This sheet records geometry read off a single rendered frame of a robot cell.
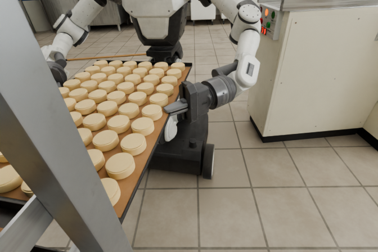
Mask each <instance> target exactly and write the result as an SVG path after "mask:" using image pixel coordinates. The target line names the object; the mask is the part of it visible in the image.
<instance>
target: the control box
mask: <svg viewBox="0 0 378 252"><path fill-rule="evenodd" d="M259 7H262V12H261V17H260V18H262V19H263V22H262V24H261V30H260V32H261V33H263V34H264V33H265V35H266V36H267V37H268V38H270V39H271V40H273V41H275V40H278V39H279V35H280V30H281V25H282V19H283V16H284V13H285V12H284V11H280V8H278V7H275V6H271V5H269V4H266V3H260V4H259ZM266 9H267V10H268V14H267V16H266V15H265V12H266ZM272 12H274V18H272ZM267 22H270V27H269V28H267V27H266V23H267ZM262 27H263V28H262ZM262 29H263V30H262ZM264 30H265V32H264ZM262 31H263V32H262Z"/></svg>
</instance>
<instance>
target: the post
mask: <svg viewBox="0 0 378 252"><path fill-rule="evenodd" d="M0 152H1V153H2V155H3V156H4V157H5V158H6V159H7V161H8V162H9V163H10V164H11V166H12V167H13V168H14V170H16V172H17V173H18V175H19V176H20V177H21V178H22V180H23V181H24V182H25V183H26V184H27V185H28V187H29V188H30V189H31V190H32V192H33V193H34V194H35V196H36V197H37V198H38V199H39V201H40V202H41V203H42V204H43V206H44V207H45V208H46V209H47V210H48V212H49V213H50V215H52V217H53V218H54V219H55V221H56V222H57V223H58V224H59V225H60V227H61V228H62V229H63V230H64V232H65V233H66V234H67V235H68V237H69V238H70V239H71V241H72V242H73V243H74V244H75V246H76V247H77V248H78V249H79V250H80V252H133V249H132V247H131V245H130V243H129V241H128V239H127V236H126V234H125V232H124V230H123V228H122V225H121V223H120V221H119V219H118V216H117V214H116V212H115V210H114V208H113V206H112V203H111V201H110V199H109V197H108V195H107V193H106V190H105V188H104V186H103V184H102V182H101V180H100V177H99V175H98V173H97V170H96V168H95V166H94V165H93V162H92V160H91V157H90V155H89V153H88V151H87V149H86V147H85V145H84V142H83V140H82V138H81V136H80V134H79V132H78V129H77V127H76V125H75V123H74V121H73V119H72V116H71V114H70V112H69V109H68V107H67V105H66V103H65V101H64V99H63V96H62V94H61V92H60V90H59V88H58V86H57V83H56V81H55V79H54V77H53V75H52V73H51V70H50V68H49V66H48V64H47V61H46V59H45V58H44V55H43V53H42V50H41V48H40V46H39V44H38V42H37V40H36V38H35V35H34V33H33V31H32V29H31V27H30V25H29V22H28V20H27V18H26V16H25V14H24V12H23V9H22V7H21V5H20V2H19V0H0Z"/></svg>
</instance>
